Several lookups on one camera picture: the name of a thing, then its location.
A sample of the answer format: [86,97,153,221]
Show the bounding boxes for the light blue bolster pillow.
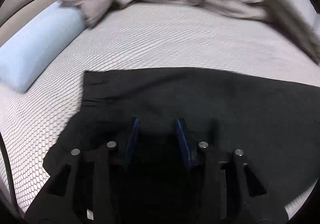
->
[1,2,86,93]

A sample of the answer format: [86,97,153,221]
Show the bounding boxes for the white mesh mattress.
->
[1,4,319,211]

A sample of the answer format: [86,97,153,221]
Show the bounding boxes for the dark grey duvet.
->
[266,0,319,65]

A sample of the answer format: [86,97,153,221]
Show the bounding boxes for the black pants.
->
[56,68,319,223]

